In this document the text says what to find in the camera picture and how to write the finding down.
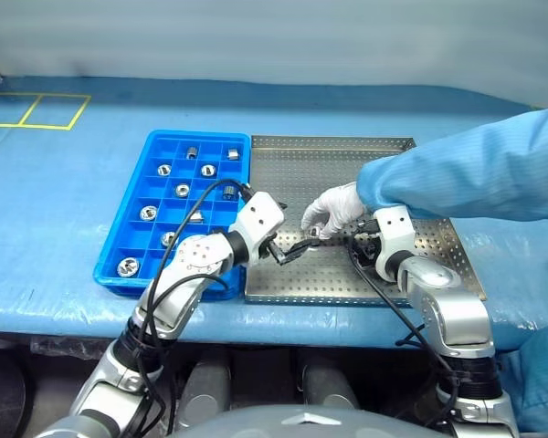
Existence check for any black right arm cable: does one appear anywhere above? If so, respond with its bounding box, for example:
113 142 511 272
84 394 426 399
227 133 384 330
344 227 462 421

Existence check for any grey torso cover with emblem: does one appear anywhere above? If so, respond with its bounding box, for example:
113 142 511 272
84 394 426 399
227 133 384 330
173 405 444 438

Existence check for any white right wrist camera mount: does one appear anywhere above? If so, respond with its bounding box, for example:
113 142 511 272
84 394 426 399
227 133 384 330
373 204 416 282

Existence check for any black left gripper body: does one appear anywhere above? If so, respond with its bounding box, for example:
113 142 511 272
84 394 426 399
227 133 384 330
258 233 285 266

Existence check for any blue compartment tray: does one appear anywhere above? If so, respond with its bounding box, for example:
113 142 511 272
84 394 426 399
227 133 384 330
92 130 252 301

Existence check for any grey rounded leg shape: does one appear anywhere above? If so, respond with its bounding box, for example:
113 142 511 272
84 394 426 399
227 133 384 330
296 360 360 410
177 360 232 416

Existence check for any yellow tape double rectangle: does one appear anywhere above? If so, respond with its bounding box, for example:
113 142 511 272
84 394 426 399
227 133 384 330
0 93 92 132

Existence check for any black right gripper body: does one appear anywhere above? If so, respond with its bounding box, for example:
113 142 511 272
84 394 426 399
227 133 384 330
349 219 381 270

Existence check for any perforated metal tray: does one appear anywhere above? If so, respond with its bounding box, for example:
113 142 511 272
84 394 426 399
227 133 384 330
244 134 489 308

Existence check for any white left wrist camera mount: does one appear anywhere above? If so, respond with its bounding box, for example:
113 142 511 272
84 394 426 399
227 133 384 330
230 191 285 266

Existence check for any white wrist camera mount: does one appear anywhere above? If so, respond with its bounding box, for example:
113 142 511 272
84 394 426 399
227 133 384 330
373 204 416 282
230 191 285 266

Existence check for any dark round shape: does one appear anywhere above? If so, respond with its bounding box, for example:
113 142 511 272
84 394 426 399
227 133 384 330
0 350 28 438

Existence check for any white gloved hand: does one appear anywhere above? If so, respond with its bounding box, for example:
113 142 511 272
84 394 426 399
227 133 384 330
300 181 367 241

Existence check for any blue cleanroom gown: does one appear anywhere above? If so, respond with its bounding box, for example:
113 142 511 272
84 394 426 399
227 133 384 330
500 314 548 434

